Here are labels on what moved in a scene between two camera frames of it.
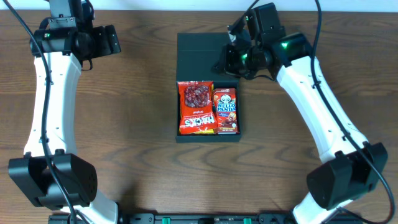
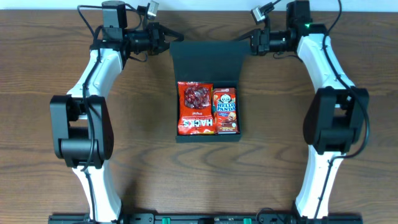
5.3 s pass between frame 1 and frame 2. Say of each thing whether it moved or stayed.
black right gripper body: moved
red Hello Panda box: stayed
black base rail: stayed
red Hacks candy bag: stayed
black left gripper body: moved
